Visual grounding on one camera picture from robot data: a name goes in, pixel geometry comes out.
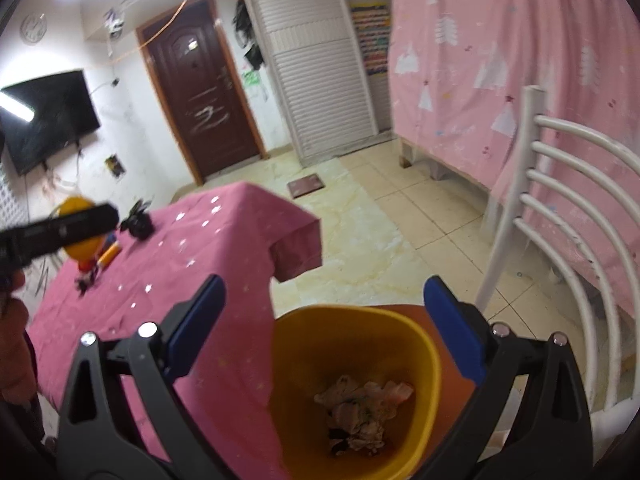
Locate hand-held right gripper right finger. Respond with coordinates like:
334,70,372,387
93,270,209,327
423,275,595,480

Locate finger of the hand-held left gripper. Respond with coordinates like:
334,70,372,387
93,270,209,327
22,203,121,262

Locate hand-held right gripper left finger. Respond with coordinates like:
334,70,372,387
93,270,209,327
56,274,238,480

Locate yellow plastic cup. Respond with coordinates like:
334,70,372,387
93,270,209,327
56,196,114,264

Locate yellow trash bin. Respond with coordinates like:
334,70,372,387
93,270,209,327
269,305,444,480

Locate pale wrappers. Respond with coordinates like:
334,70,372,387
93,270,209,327
313,374,416,457

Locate person's left hand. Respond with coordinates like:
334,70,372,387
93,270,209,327
0,270,40,407

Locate yellow tube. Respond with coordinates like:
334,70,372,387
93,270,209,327
96,240,121,269

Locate eye chart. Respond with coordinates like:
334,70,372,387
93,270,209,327
0,157,27,231

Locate black plastic bag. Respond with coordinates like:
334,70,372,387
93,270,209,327
118,199,155,241

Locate pink star tablecloth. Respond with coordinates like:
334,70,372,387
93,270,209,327
27,181,322,480

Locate black television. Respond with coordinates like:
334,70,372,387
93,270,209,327
0,70,102,177

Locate white slatted chair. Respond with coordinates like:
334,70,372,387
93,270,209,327
390,85,640,480

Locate brown floor mat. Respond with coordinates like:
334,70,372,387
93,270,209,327
287,173,326,200

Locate brown wooden door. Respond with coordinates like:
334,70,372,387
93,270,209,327
136,0,266,186

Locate hanging black bag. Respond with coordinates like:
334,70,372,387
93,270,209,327
244,42,265,72

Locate pink printed curtain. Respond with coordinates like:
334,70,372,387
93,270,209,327
387,0,640,342

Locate white slatted wardrobe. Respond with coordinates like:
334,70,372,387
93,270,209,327
237,0,394,167

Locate colourful chart poster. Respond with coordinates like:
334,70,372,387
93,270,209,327
349,4,391,77

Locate wall clock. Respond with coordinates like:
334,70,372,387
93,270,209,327
20,12,48,45

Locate white security camera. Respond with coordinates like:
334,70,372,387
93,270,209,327
104,7,127,42

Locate string lights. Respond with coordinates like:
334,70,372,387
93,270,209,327
107,0,202,67

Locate hanging black cables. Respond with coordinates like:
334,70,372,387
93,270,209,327
232,0,257,46

